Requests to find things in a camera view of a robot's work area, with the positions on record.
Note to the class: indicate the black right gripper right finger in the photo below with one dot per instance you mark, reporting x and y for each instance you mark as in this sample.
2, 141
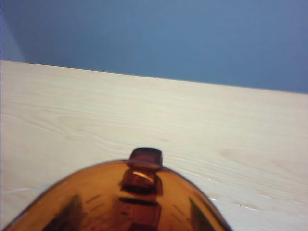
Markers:
202, 216

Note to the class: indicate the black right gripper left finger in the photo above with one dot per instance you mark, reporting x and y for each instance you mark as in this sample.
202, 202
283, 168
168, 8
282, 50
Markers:
69, 214

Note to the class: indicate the amber measuring cup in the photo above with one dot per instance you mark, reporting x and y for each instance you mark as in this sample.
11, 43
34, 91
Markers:
106, 192

